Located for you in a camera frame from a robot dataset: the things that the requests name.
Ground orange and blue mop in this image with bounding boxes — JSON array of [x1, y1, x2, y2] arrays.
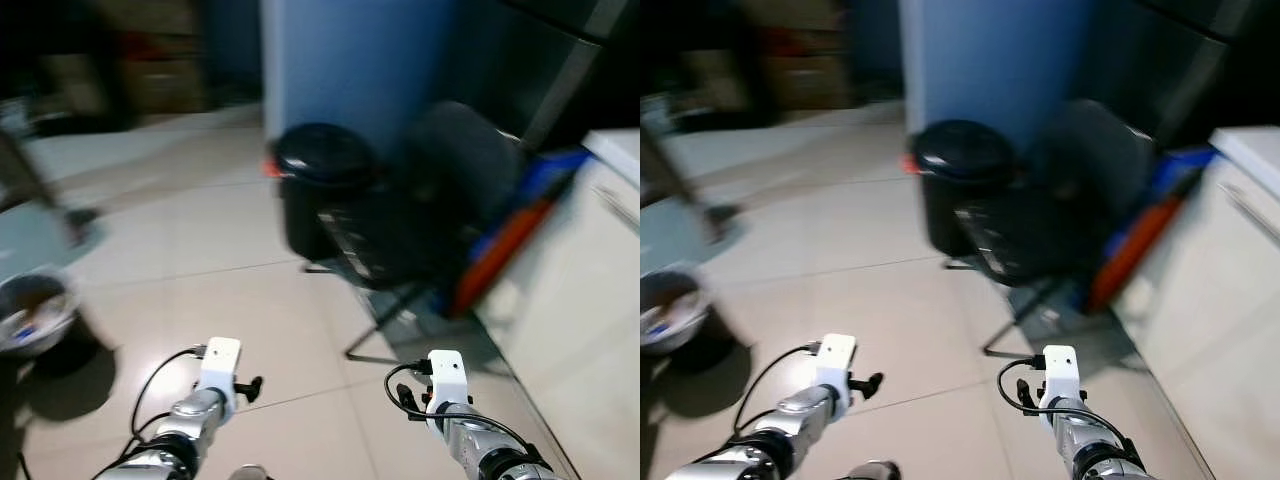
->
[[450, 148, 593, 317], [1085, 143, 1219, 314]]

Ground white cabinet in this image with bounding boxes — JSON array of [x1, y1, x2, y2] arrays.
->
[[474, 128, 641, 480], [1108, 124, 1280, 480]]

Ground grey bucket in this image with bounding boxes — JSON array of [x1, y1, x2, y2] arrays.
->
[[0, 268, 83, 359], [640, 264, 717, 356]]

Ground black folding chair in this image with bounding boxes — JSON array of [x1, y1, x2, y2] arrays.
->
[[318, 100, 527, 363], [955, 97, 1163, 358]]

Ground black lidded trash bin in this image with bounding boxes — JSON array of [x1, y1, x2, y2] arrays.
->
[[270, 122, 383, 263], [908, 119, 1023, 259]]

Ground grey metal stand leg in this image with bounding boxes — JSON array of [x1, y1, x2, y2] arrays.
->
[[0, 128, 101, 247], [640, 128, 743, 245]]

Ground brown cardboard boxes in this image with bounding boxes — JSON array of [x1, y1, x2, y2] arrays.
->
[[92, 0, 208, 117], [738, 0, 853, 113]]

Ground grey blue fridge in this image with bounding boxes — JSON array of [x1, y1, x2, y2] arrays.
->
[[898, 0, 1280, 153], [260, 0, 641, 153]]

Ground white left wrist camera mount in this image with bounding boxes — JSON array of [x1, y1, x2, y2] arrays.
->
[[197, 337, 243, 416], [815, 333, 858, 411]]

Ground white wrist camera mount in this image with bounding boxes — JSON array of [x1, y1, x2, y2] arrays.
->
[[815, 333, 858, 411], [1040, 345, 1082, 407], [425, 350, 469, 417], [197, 337, 243, 416]]

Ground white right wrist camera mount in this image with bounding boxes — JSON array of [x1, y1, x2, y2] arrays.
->
[[425, 350, 469, 417], [1040, 345, 1082, 407]]

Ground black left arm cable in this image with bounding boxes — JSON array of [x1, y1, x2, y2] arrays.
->
[[732, 341, 822, 438], [118, 344, 207, 463]]

